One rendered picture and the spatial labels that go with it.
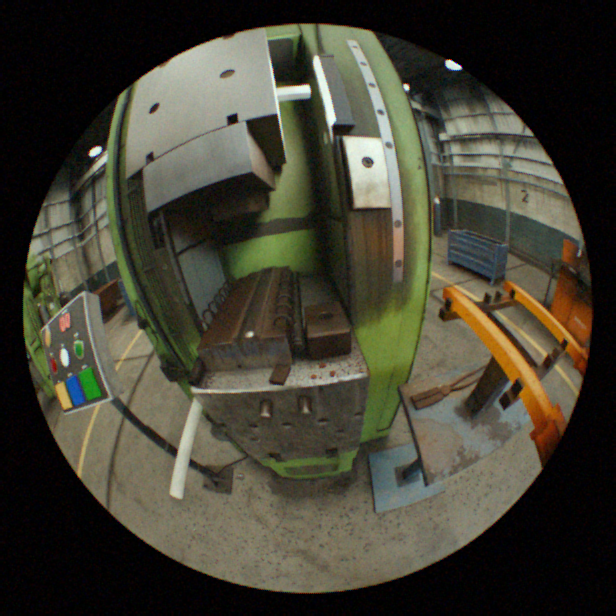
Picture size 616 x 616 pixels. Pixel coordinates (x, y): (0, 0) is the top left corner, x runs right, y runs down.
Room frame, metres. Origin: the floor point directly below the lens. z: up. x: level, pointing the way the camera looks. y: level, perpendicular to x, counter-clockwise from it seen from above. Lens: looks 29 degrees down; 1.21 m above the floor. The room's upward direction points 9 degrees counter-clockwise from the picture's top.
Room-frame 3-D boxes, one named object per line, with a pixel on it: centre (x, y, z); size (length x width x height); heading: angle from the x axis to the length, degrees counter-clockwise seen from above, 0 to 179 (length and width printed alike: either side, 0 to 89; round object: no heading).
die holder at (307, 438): (0.52, 0.09, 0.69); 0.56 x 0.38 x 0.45; 179
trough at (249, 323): (0.51, 0.12, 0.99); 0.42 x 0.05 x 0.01; 179
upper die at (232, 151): (0.51, 0.14, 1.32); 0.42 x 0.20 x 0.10; 179
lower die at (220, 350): (0.51, 0.14, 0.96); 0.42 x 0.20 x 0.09; 179
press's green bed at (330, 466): (0.52, 0.09, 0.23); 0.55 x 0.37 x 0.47; 179
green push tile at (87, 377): (0.15, 0.57, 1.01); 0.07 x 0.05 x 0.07; 114
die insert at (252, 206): (0.55, 0.12, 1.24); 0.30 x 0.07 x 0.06; 179
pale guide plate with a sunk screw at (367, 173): (0.43, -0.17, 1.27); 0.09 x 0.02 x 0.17; 89
